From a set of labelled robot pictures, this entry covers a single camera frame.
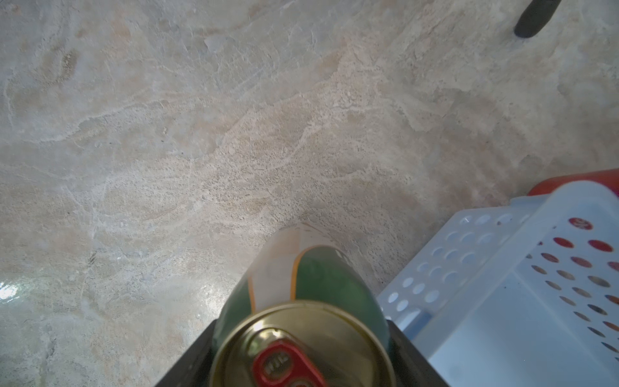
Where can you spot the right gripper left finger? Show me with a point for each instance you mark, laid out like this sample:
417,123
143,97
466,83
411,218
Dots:
193,368

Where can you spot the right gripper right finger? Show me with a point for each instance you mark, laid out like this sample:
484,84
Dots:
411,368

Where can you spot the green and red can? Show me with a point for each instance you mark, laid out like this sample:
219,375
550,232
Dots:
301,316

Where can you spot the lavender perforated plastic basket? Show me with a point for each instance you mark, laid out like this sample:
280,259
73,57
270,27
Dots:
519,295

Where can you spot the black perforated music stand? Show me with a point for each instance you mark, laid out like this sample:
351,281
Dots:
535,17

